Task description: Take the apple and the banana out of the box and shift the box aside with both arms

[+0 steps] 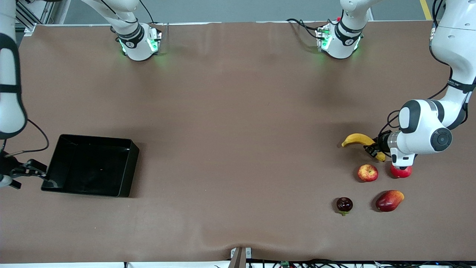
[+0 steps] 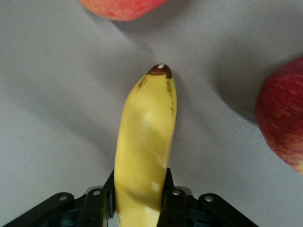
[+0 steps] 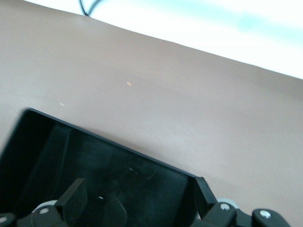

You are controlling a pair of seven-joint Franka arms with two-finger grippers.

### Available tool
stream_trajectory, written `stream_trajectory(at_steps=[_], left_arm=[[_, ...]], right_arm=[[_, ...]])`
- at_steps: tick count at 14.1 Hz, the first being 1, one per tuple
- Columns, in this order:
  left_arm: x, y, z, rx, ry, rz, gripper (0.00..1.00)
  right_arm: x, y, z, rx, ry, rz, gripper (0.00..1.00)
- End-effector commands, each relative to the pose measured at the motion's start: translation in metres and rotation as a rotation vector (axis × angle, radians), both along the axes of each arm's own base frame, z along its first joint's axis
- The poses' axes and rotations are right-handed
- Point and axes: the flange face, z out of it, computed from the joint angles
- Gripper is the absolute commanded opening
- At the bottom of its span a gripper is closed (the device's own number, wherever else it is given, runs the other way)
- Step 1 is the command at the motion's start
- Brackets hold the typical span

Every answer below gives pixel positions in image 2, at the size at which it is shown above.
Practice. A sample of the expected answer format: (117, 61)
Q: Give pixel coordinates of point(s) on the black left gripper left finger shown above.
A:
(94, 208)

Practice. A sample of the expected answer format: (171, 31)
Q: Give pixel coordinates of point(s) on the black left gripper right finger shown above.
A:
(175, 210)

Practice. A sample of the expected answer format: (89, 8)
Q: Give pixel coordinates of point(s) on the yellow banana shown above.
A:
(146, 142)

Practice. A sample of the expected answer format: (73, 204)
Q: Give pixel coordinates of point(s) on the red yellow apple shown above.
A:
(284, 118)

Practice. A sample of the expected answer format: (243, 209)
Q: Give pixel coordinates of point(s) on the table cover mat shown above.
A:
(59, 94)

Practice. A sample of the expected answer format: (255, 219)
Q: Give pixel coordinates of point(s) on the red pomegranate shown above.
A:
(123, 9)

